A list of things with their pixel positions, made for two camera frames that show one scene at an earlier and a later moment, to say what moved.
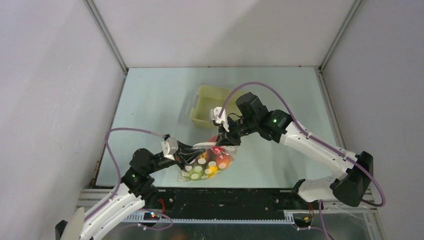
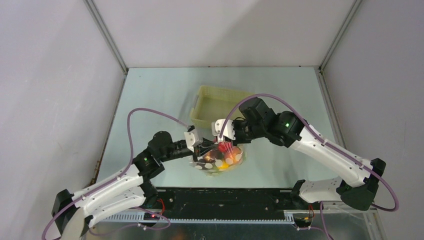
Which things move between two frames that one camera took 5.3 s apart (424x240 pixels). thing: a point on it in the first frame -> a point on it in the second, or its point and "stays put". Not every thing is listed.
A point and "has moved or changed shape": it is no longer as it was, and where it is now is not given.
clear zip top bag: x=210 y=163 has moved or changed shape
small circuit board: x=151 y=216 stays put
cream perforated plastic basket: x=207 y=98 stays put
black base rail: x=222 y=203 stays put
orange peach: x=226 y=159 -> x=235 y=156
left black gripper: x=186 y=153 -> x=206 y=146
